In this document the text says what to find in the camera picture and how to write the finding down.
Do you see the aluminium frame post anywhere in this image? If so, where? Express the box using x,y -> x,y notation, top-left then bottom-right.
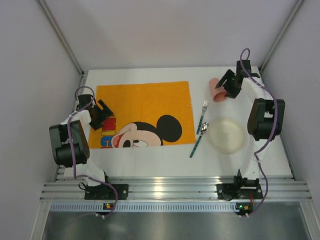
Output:
258,0 -> 306,73
35,0 -> 84,76

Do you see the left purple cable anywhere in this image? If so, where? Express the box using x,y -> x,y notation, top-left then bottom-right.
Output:
68,86 -> 120,221

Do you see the perforated cable duct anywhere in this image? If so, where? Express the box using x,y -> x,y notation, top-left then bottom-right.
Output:
50,201 -> 252,213

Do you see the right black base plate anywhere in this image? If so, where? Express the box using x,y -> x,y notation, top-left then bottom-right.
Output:
216,183 -> 263,201

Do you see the orange cartoon cloth placemat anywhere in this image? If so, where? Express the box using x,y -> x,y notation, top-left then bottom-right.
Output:
88,81 -> 196,149

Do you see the cream round plate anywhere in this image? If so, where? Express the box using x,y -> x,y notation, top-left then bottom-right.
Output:
207,118 -> 246,154

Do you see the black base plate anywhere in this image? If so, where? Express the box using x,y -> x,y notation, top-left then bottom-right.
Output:
79,184 -> 129,200
216,183 -> 263,201

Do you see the green handled spoon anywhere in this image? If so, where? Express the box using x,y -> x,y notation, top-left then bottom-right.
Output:
189,122 -> 209,158

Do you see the pink plastic cup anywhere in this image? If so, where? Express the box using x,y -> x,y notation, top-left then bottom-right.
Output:
209,78 -> 227,103

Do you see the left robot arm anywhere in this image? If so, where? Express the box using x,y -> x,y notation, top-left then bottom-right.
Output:
49,94 -> 113,187

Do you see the right aluminium frame post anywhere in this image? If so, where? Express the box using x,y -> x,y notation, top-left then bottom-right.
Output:
258,0 -> 306,73

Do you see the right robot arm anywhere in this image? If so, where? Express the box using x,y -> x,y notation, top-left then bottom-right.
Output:
215,59 -> 286,184

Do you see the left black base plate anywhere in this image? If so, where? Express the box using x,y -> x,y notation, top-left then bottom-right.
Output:
79,184 -> 129,200

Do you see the aluminium mounting rail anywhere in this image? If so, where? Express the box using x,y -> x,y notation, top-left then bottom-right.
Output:
40,176 -> 312,202

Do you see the left aluminium frame post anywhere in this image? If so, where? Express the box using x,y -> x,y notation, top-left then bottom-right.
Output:
35,0 -> 84,76

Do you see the green handled fork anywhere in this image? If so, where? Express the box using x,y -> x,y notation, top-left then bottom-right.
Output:
196,100 -> 209,135

